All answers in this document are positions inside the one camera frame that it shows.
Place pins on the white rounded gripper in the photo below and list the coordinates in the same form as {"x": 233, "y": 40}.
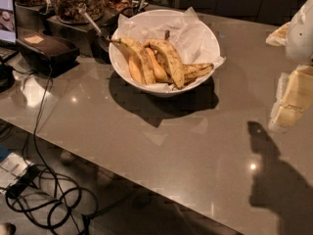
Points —
{"x": 301, "y": 33}

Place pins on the orange banana far left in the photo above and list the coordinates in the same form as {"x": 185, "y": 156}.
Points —
{"x": 135, "y": 69}

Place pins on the spotted banana left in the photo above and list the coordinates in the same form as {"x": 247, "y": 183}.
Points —
{"x": 139, "y": 51}

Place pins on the black pouch case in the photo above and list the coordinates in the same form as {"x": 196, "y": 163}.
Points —
{"x": 48, "y": 55}

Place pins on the brown banana right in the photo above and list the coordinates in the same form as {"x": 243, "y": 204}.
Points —
{"x": 192, "y": 72}

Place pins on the dark tray stand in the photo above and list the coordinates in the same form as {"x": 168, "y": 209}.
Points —
{"x": 41, "y": 18}

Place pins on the white bowl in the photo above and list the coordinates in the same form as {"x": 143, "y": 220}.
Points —
{"x": 163, "y": 85}

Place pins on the white paper liner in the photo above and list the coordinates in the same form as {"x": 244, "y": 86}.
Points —
{"x": 192, "y": 36}

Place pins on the white scoop handle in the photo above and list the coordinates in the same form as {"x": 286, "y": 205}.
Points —
{"x": 84, "y": 14}

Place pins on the white power adapter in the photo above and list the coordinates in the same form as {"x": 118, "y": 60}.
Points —
{"x": 12, "y": 168}

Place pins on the orange yellow banana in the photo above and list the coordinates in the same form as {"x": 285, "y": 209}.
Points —
{"x": 159, "y": 72}

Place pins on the glass jar of nuts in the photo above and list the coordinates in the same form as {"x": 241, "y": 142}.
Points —
{"x": 68, "y": 11}

